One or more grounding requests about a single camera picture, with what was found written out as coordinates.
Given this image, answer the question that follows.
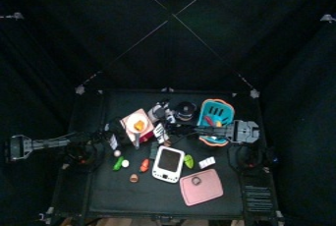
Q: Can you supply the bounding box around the orange toy carrot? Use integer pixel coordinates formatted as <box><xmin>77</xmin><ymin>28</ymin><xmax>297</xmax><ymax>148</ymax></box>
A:
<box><xmin>139</xmin><ymin>157</ymin><xmax>151</xmax><ymax>174</ymax></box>

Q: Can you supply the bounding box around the green toy lime slice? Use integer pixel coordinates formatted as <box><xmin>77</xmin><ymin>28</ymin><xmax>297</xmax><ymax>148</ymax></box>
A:
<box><xmin>183</xmin><ymin>153</ymin><xmax>196</xmax><ymax>170</ymax></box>

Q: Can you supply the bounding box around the grey toy utensil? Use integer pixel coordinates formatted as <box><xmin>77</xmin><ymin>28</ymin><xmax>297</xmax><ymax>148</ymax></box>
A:
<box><xmin>132</xmin><ymin>132</ymin><xmax>141</xmax><ymax>150</ymax></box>

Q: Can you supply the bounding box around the teal basket with orange rim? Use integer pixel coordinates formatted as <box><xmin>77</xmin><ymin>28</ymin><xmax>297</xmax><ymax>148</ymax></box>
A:
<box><xmin>196</xmin><ymin>97</ymin><xmax>236</xmax><ymax>147</ymax></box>

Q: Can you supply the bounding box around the white toy tablet scale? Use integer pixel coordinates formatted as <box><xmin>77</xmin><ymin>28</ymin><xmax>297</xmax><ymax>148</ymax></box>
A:
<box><xmin>151</xmin><ymin>144</ymin><xmax>187</xmax><ymax>185</ymax></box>

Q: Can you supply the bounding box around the white toy plate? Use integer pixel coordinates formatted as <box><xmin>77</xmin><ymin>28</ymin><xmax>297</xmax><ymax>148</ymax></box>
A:
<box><xmin>125</xmin><ymin>114</ymin><xmax>152</xmax><ymax>135</ymax></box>

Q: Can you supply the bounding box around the black toy pot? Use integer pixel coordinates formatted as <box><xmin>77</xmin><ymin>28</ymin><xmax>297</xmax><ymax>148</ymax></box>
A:
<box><xmin>173</xmin><ymin>100</ymin><xmax>199</xmax><ymax>122</ymax></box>

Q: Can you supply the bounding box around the green toy cucumber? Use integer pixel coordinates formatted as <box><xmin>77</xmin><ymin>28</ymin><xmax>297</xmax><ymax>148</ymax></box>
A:
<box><xmin>112</xmin><ymin>155</ymin><xmax>127</xmax><ymax>172</ymax></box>

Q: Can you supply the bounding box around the orange toy food piece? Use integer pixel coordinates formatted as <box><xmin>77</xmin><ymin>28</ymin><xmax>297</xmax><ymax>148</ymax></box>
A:
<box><xmin>132</xmin><ymin>120</ymin><xmax>147</xmax><ymax>133</ymax></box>

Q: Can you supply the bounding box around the red toy sausage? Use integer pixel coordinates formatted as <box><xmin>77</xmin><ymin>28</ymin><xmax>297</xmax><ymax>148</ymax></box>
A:
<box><xmin>204</xmin><ymin>115</ymin><xmax>216</xmax><ymax>128</ymax></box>

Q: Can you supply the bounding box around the pink cutting board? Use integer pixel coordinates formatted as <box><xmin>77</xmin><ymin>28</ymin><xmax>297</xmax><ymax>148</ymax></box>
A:
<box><xmin>179</xmin><ymin>168</ymin><xmax>225</xmax><ymax>207</ymax></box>

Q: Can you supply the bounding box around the white striped toy block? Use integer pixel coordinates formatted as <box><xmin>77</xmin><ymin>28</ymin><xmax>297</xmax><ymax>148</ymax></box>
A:
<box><xmin>197</xmin><ymin>156</ymin><xmax>216</xmax><ymax>170</ymax></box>

